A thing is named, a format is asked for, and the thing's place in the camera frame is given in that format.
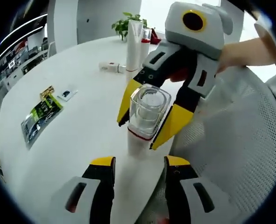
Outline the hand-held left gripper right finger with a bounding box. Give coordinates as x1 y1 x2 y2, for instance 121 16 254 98
163 155 241 224

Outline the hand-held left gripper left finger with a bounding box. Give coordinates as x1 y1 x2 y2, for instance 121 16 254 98
50 155 117 224

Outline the small white skincare bottle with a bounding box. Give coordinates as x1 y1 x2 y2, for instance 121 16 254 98
127 84 172 156
99 60 127 73

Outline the large white skincare tube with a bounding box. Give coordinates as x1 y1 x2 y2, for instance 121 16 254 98
125 19 145 81

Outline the small black white sachet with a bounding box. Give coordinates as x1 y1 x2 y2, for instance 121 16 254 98
57 85 78 101

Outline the green black skincare packet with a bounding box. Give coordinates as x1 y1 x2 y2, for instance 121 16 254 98
20 98 64 150

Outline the person's right hand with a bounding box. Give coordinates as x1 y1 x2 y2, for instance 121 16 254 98
170 67 189 83

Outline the red bag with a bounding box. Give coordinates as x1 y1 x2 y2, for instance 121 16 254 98
150 28 162 45

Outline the green potted plant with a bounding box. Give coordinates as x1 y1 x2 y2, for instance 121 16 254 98
111 12 148 42

